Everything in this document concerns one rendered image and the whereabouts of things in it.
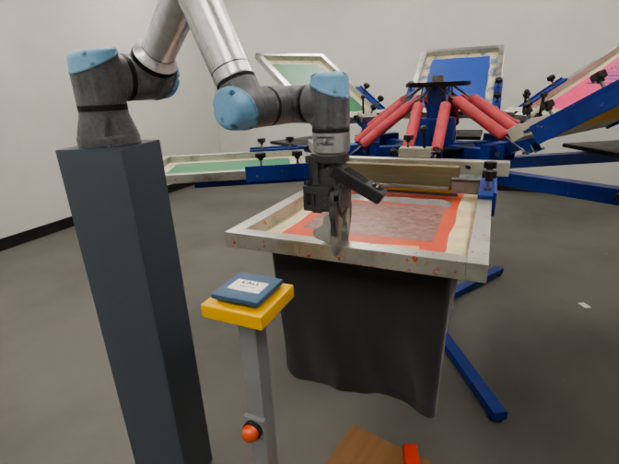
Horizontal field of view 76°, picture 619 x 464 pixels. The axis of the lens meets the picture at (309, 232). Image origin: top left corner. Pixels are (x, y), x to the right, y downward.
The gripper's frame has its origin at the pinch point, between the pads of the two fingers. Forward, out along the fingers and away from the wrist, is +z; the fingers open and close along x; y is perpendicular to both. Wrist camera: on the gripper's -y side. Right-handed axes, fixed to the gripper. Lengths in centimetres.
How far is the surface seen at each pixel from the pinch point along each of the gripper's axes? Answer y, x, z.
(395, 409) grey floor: -1, -62, 98
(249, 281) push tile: 13.0, 17.3, 2.3
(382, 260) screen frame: -9.4, 1.9, 1.0
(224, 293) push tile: 14.8, 23.0, 2.4
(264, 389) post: 10.3, 19.4, 25.7
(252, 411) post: 13.0, 20.6, 31.3
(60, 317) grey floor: 214, -61, 97
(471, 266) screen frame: -26.1, 1.9, 0.0
